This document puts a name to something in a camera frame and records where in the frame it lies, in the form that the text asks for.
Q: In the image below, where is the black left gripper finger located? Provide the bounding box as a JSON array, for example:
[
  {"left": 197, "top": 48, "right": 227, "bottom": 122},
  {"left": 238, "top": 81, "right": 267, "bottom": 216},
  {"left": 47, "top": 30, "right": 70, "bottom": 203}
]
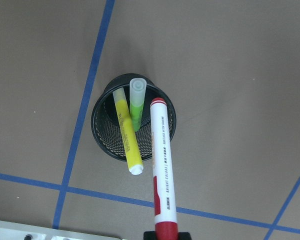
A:
[{"left": 143, "top": 231, "right": 156, "bottom": 240}]

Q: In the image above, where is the red white marker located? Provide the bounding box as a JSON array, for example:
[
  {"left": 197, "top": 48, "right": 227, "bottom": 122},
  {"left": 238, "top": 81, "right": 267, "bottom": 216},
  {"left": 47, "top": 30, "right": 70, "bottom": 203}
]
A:
[{"left": 150, "top": 97, "right": 179, "bottom": 240}]

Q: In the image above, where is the black mesh pen cup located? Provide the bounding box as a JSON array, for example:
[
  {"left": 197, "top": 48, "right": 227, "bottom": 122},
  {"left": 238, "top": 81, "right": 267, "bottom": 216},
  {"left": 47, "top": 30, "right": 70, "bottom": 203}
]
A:
[{"left": 91, "top": 73, "right": 177, "bottom": 162}]

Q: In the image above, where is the yellow highlighter pen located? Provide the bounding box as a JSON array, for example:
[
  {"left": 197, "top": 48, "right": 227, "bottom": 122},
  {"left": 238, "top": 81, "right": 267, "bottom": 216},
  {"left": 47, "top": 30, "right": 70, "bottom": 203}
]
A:
[{"left": 112, "top": 87, "right": 144, "bottom": 176}]

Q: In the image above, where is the green highlighter pen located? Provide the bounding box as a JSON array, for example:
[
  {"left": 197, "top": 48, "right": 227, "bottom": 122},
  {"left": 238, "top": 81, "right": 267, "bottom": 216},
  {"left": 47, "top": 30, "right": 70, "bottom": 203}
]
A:
[{"left": 129, "top": 77, "right": 147, "bottom": 132}]

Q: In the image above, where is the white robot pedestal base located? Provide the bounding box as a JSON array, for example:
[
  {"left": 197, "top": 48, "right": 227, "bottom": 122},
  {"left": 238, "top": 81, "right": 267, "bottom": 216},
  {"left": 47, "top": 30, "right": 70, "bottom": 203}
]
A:
[{"left": 0, "top": 220, "right": 120, "bottom": 240}]

